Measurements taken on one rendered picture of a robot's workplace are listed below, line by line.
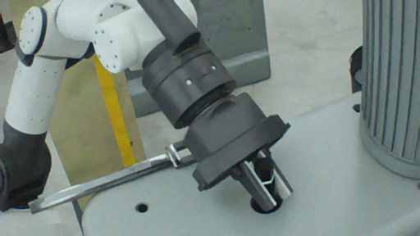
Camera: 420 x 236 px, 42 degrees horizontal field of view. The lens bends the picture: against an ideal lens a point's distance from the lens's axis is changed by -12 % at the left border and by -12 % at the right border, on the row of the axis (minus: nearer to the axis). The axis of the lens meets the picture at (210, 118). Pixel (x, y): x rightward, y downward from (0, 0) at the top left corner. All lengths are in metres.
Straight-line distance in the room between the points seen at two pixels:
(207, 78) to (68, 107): 2.04
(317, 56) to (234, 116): 3.44
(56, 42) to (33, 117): 0.15
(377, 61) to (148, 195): 0.32
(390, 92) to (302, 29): 3.72
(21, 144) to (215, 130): 0.46
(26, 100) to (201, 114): 0.41
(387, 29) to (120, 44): 0.30
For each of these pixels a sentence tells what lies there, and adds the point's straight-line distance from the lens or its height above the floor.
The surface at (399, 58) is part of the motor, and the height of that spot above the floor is 2.06.
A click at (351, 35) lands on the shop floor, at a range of 4.34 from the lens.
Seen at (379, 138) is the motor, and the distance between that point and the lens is 0.73.
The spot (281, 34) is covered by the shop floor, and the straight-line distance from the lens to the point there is 4.34.
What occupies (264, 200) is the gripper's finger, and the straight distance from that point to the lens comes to 0.67.
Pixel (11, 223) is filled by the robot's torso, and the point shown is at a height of 1.68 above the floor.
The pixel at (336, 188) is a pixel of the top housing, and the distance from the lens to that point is 0.72.
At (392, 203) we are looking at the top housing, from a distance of 0.71.
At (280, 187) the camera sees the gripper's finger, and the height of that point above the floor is 1.92.
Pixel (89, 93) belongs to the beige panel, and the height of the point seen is 0.85.
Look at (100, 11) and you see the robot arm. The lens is 0.79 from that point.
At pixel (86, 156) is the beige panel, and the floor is 0.51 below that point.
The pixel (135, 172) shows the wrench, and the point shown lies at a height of 1.90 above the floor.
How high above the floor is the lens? 2.43
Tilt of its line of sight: 41 degrees down
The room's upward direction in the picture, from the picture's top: 9 degrees counter-clockwise
